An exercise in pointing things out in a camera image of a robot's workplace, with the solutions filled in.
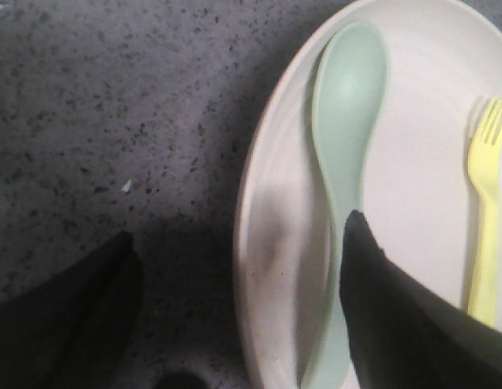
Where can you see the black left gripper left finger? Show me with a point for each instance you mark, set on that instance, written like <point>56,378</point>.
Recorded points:
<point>72,330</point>

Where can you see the white round plate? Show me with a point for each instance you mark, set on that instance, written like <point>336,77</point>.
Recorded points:
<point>445,60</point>

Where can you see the yellow plastic fork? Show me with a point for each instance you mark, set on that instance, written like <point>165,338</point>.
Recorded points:
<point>483,168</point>

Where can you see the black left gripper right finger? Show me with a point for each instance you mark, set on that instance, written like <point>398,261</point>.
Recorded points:
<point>402,335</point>

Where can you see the light green spoon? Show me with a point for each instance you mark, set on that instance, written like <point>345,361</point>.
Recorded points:
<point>349,91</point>

